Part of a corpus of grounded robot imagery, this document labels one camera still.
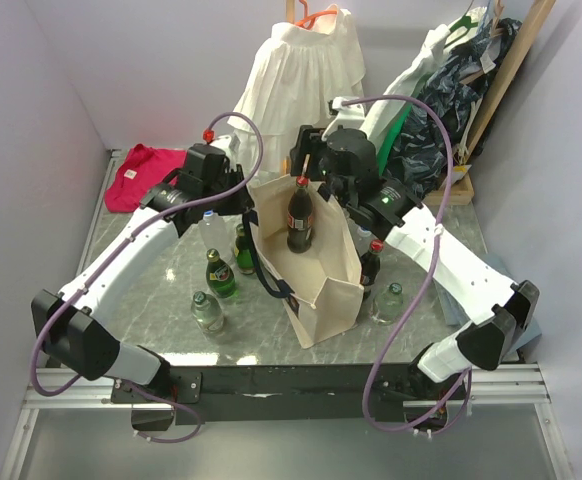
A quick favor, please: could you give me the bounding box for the clear plastic bottle blue cap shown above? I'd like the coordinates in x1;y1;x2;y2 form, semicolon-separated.
198;210;233;263
353;227;373;254

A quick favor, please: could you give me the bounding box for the large cola bottle red cap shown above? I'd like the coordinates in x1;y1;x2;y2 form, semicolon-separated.
287;176;313;253

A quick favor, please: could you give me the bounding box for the beige canvas tote bag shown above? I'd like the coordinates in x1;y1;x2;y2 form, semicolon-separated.
243;175;363;349

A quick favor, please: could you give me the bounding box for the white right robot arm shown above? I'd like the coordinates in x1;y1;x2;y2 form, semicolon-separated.
290;125;539;398

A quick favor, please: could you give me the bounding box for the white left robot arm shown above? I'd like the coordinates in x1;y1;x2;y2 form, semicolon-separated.
30;138;253;402

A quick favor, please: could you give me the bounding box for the green garment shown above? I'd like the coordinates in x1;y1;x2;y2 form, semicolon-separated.
377;106;411;174

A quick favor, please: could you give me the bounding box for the white shirt on hanger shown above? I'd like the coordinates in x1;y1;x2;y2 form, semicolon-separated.
360;24;451;150

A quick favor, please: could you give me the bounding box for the folded pink shirt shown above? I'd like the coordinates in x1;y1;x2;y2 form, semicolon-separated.
104;144;187;213

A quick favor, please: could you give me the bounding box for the dark blue patterned garment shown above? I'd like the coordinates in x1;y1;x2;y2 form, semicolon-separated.
387;18;522;199

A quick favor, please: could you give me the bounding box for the green glass bottle gold cap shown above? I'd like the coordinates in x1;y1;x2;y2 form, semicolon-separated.
234;224;255;275

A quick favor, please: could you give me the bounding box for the white ruffled dress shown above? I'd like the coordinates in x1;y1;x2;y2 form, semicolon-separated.
234;4;366;176

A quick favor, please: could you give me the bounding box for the green glass bottle labelled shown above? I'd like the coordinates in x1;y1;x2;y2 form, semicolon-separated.
206;248;237;298

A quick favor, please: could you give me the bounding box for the small cola bottle red cap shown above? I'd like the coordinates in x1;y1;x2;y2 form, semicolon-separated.
360;239;384;300

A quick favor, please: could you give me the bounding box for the wooden clothes rack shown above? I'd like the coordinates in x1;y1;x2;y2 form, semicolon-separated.
284;0;557;206

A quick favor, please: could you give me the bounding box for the clear glass bottle green cap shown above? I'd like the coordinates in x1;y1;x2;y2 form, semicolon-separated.
371;282;404;325
191;291;225;334

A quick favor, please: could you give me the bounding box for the orange clothes hanger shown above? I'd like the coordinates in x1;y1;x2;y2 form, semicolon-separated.
290;0;338;30

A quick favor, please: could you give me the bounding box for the green clothes hanger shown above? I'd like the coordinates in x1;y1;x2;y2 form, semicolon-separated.
445;14;478;47

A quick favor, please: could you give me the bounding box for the folded light blue cloth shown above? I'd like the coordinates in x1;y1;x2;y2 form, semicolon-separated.
434;253;542;354

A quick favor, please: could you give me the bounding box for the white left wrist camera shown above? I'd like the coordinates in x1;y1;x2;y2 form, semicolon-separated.
202;129;240;161

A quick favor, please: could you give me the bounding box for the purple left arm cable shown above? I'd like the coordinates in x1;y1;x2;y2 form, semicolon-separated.
29;112;265;446

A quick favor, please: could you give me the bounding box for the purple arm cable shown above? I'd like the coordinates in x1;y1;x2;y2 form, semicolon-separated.
340;94;474;436
29;112;265;446

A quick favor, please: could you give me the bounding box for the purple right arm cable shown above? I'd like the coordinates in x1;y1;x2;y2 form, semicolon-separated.
340;94;474;436

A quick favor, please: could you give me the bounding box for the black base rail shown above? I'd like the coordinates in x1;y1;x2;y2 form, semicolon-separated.
111;363;466;431

